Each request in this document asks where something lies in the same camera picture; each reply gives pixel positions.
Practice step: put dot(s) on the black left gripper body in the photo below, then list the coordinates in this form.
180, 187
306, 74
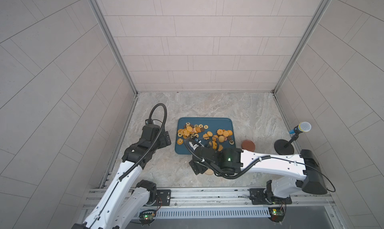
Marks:
160, 142

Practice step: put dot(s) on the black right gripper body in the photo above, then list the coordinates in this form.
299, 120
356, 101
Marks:
200, 165

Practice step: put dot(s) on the terracotta jar lid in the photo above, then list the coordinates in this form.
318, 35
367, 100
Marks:
248, 145

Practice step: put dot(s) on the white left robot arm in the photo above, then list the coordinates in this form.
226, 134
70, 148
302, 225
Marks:
115, 210

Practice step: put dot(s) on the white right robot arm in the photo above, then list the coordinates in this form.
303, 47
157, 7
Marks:
298, 172

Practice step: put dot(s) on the teal plastic tray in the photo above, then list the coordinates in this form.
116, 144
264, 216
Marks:
195, 128

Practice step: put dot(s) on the microphone on black stand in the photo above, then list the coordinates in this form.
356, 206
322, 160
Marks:
284, 147

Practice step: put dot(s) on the left circuit board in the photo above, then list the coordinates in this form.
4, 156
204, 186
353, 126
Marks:
147, 217

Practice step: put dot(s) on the circuit board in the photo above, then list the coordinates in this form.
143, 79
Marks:
277, 215
147, 217

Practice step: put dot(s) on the right circuit board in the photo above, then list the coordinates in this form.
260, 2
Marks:
277, 215

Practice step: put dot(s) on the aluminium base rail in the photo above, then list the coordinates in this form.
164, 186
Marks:
217, 203

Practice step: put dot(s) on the aluminium corner frame post left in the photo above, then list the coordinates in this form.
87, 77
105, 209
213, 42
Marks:
111, 42

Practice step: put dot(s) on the aluminium corner frame post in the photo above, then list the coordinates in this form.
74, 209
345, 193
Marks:
323, 5
111, 42

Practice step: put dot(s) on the aluminium corner frame post right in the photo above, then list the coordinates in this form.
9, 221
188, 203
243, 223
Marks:
323, 5

